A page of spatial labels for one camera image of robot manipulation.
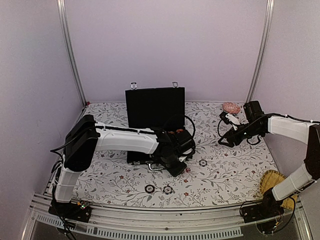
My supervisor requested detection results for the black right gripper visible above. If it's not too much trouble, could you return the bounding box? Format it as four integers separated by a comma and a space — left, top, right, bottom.
218, 122, 263, 148

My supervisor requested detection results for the black white poker chip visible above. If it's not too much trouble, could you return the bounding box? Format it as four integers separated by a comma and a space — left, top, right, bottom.
144, 184, 155, 194
199, 159, 208, 167

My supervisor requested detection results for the black poker set case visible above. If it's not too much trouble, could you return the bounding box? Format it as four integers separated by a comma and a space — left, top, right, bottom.
125, 82, 196, 170

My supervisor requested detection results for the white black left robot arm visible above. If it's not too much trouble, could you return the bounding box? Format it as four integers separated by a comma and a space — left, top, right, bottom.
51, 114, 196, 217

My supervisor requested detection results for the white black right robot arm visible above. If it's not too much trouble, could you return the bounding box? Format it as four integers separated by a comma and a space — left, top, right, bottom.
218, 100, 320, 218

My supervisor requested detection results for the floral patterned table mat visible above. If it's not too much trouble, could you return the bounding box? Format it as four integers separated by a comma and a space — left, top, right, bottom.
72, 102, 277, 208

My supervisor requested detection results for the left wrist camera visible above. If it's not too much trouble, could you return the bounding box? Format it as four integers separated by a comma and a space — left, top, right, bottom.
178, 155, 190, 162

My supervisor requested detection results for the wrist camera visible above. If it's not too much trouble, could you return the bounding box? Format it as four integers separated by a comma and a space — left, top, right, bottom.
178, 155, 190, 162
219, 112, 240, 126

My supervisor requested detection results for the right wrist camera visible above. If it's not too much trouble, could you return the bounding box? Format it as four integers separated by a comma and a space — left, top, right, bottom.
219, 112, 240, 126

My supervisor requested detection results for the front aluminium rail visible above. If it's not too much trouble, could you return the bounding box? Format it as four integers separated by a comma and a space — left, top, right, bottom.
22, 194, 313, 240

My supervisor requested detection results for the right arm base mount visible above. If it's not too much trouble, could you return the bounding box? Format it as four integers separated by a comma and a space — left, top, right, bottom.
239, 201, 285, 235

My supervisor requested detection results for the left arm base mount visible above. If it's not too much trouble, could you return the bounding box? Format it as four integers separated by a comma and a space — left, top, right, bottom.
48, 200, 92, 223

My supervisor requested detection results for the right aluminium frame post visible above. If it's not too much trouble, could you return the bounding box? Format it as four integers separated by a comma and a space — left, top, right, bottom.
245, 0, 275, 103

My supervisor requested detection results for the aluminium frame post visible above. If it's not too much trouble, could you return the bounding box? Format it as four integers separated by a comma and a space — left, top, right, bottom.
56, 0, 87, 107
245, 0, 275, 103

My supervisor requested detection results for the left aluminium frame post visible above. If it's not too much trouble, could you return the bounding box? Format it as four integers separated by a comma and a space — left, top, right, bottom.
56, 0, 87, 107

